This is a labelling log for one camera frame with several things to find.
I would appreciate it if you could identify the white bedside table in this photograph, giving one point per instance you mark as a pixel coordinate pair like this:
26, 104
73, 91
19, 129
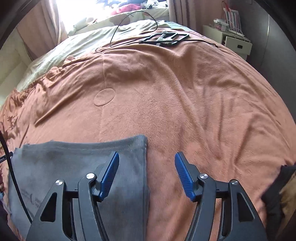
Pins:
240, 45

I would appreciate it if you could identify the folded black garment under brown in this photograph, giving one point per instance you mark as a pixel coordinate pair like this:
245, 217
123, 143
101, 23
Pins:
275, 228

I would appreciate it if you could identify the pink left curtain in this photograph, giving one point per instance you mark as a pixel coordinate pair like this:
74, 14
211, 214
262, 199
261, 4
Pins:
42, 29

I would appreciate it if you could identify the pink right curtain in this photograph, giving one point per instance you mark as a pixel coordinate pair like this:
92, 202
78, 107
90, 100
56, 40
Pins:
194, 13

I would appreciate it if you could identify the pink curtain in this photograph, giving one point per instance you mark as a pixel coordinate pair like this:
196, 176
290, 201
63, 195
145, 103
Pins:
42, 29
194, 13

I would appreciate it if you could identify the orange-brown bed blanket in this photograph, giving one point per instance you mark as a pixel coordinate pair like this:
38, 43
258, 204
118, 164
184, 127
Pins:
148, 103

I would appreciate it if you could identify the beige bed sheet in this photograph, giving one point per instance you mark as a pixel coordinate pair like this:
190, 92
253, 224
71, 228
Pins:
87, 42

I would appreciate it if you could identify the grey t-shirt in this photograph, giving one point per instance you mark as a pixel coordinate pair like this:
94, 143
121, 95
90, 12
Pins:
123, 211

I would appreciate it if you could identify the cream padded headboard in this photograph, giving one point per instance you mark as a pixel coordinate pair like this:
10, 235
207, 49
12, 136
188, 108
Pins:
14, 62

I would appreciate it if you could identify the pink plush on sill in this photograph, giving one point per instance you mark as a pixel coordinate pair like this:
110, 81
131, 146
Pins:
126, 8

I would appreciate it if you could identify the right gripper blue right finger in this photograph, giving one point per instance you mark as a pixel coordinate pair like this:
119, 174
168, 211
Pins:
239, 219

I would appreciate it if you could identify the bear-print window cushion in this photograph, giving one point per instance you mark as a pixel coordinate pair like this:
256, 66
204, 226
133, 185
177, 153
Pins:
125, 18

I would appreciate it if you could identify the striped gift bag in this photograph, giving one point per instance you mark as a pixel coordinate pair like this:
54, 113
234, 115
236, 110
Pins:
232, 18

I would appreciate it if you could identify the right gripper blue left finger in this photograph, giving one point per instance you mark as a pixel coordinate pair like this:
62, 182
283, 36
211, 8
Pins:
72, 212

